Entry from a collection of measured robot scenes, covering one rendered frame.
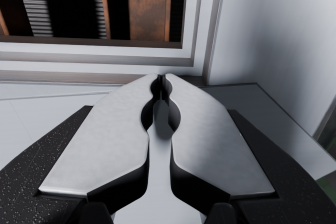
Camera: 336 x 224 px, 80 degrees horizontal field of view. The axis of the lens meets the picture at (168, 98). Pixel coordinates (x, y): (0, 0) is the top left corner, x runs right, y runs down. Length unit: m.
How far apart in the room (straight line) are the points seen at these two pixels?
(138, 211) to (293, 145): 0.16
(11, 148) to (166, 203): 0.14
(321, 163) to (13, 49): 0.27
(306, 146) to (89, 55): 0.19
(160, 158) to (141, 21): 0.20
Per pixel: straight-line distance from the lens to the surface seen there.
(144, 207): 0.23
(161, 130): 0.15
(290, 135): 0.18
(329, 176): 0.49
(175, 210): 0.24
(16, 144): 0.20
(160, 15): 0.31
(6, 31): 0.33
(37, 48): 0.19
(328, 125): 0.51
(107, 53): 0.17
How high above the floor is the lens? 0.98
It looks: 58 degrees down
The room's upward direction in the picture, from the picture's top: 178 degrees clockwise
